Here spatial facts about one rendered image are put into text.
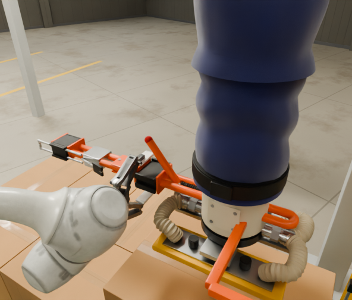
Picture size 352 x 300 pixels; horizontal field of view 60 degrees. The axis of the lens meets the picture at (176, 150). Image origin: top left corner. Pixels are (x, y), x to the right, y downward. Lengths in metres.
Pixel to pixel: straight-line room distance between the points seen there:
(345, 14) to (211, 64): 8.73
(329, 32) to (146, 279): 8.83
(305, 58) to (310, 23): 0.06
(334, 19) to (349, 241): 7.78
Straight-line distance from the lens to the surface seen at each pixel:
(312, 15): 0.55
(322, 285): 1.09
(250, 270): 0.81
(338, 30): 9.32
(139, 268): 1.04
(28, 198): 0.56
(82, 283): 1.56
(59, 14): 12.70
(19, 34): 4.38
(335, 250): 2.10
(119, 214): 0.52
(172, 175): 0.85
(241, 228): 0.73
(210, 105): 0.59
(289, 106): 0.62
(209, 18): 0.56
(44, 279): 0.67
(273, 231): 0.82
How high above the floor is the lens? 1.76
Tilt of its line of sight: 31 degrees down
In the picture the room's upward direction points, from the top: straight up
